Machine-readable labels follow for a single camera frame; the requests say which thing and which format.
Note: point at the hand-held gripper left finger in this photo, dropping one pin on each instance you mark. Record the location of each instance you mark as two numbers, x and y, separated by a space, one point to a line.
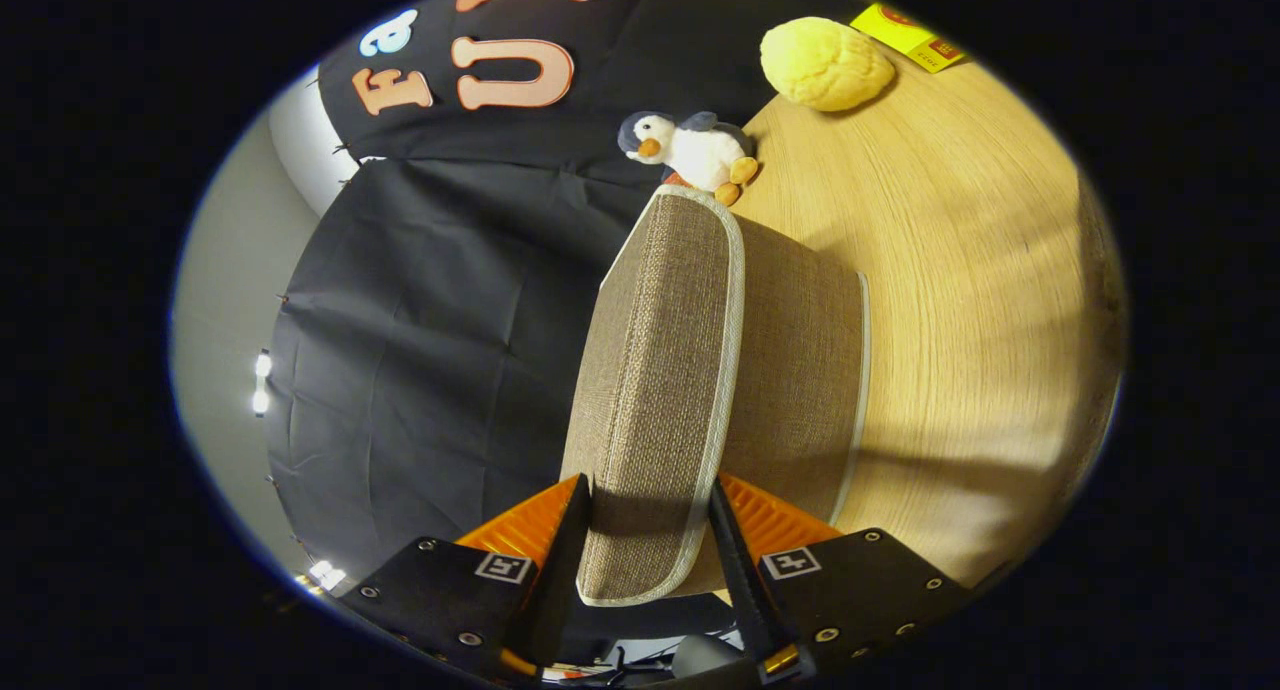
560 600

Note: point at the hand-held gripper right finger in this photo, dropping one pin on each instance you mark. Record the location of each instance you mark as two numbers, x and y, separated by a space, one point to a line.
750 600

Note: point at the brown fabric storage box lid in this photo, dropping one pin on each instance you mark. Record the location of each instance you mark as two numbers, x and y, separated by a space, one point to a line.
650 370

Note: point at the ceiling light panel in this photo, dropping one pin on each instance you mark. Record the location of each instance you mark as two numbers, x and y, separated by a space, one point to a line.
325 573
262 400

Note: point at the penguin plush toy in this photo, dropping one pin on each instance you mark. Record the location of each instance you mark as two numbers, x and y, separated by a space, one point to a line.
695 150

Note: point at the yellow round plush cushion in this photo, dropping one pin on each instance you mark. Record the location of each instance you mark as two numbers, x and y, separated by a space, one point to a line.
825 65

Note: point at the yellow book with red circle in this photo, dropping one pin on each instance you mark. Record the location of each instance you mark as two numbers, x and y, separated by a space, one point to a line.
905 35

